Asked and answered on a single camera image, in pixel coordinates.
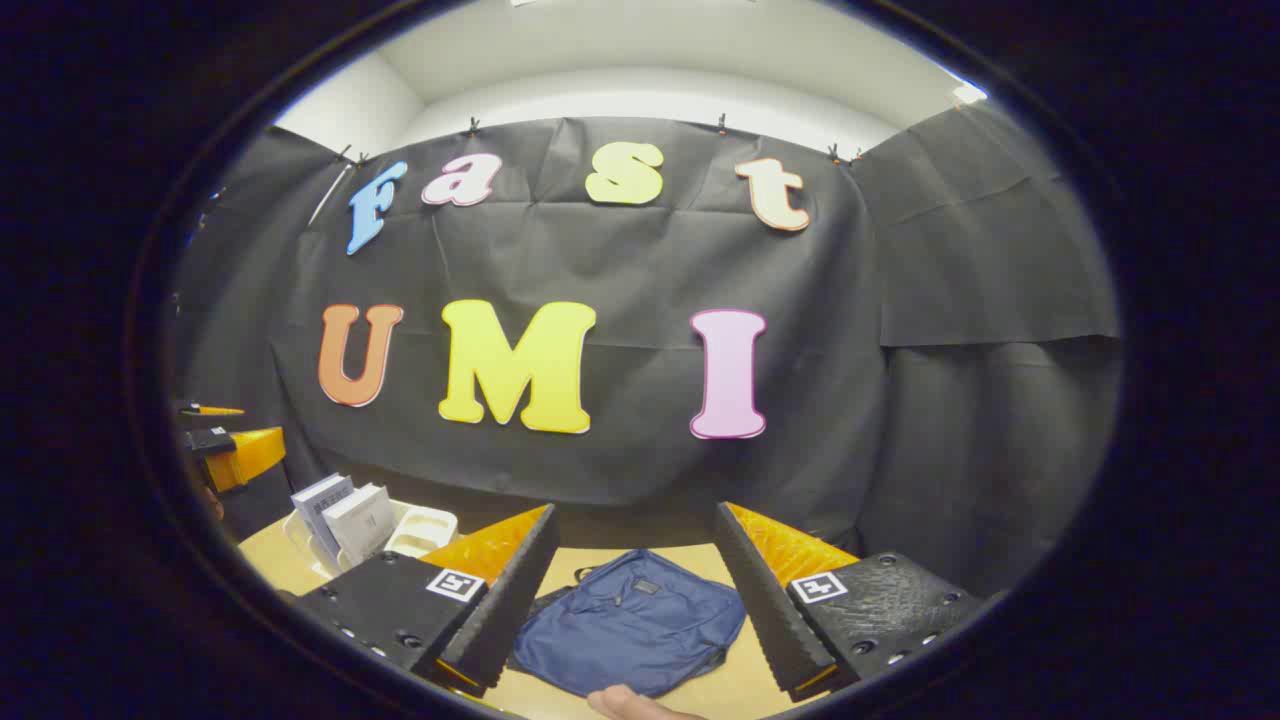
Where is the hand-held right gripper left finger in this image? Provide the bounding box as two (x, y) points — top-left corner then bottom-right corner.
(296, 503), (561, 698)

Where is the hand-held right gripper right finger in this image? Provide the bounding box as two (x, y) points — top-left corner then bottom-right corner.
(714, 502), (989, 703)

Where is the blue cover book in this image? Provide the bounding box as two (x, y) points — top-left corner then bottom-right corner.
(291, 474), (356, 561)

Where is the white plastic bookshelf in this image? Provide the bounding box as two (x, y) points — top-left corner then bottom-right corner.
(283, 497), (459, 581)

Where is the blue schoolbag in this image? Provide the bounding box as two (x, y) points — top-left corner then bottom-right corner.
(508, 548), (749, 699)

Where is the black backdrop cloth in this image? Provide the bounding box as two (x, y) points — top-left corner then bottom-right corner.
(175, 100), (1123, 601)

